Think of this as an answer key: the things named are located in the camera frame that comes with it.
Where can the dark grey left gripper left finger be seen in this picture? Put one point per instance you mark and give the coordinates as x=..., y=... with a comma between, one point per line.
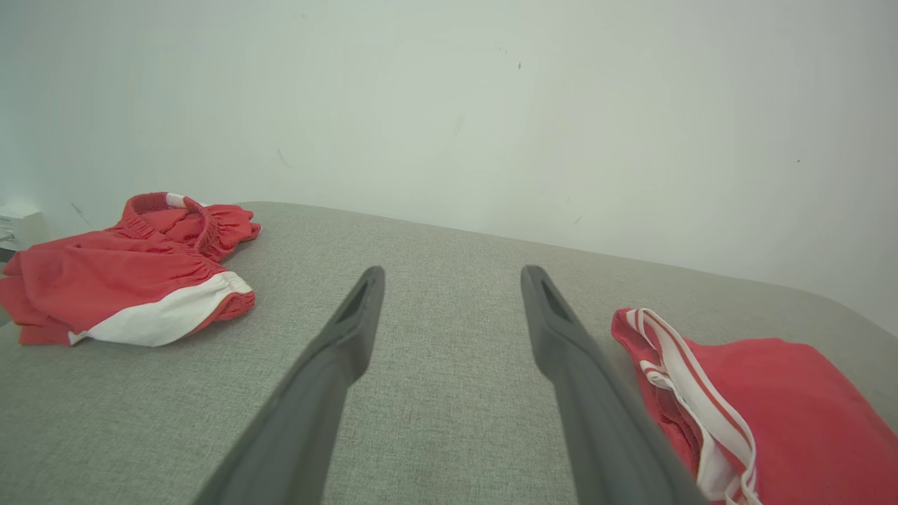
x=309, y=421

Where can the red jersey with white stripes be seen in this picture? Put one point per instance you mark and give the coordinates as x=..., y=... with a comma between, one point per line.
x=807, y=407

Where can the white plastic box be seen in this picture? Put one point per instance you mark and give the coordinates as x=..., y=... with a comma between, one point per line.
x=21, y=228

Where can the red shorts with white band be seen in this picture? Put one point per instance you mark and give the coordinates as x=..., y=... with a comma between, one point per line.
x=105, y=280

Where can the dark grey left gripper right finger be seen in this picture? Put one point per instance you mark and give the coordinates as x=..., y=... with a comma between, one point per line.
x=603, y=435

